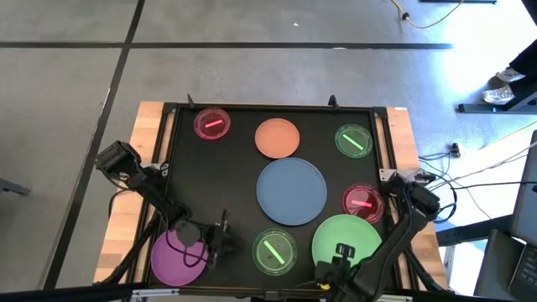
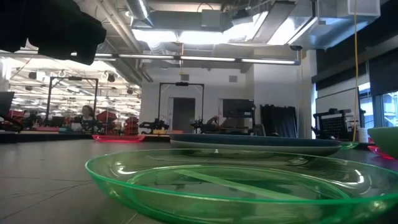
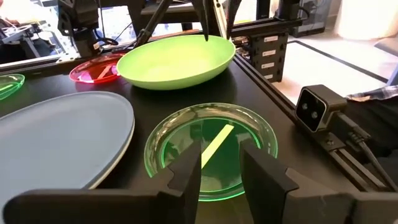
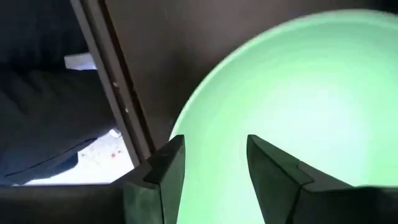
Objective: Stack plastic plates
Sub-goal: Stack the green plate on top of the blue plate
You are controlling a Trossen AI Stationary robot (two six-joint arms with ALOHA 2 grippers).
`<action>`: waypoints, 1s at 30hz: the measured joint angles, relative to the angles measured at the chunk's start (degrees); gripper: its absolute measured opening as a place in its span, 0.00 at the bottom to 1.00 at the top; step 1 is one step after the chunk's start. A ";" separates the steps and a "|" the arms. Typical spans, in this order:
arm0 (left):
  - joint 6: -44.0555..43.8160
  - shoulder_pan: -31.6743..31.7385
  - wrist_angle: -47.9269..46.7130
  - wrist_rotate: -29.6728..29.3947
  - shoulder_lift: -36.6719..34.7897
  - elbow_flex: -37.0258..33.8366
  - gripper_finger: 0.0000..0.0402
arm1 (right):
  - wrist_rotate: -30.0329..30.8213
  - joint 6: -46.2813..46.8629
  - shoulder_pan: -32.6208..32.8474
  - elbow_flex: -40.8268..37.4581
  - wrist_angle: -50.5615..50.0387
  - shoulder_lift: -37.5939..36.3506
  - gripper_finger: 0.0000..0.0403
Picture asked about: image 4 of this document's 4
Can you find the green translucent plastic plate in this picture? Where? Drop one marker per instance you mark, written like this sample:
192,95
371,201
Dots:
295,93

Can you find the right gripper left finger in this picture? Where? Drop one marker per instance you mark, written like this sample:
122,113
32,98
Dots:
161,186

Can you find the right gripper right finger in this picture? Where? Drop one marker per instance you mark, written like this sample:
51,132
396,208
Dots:
273,180

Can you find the white paper sheet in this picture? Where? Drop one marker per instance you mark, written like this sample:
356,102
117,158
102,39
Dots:
79,61

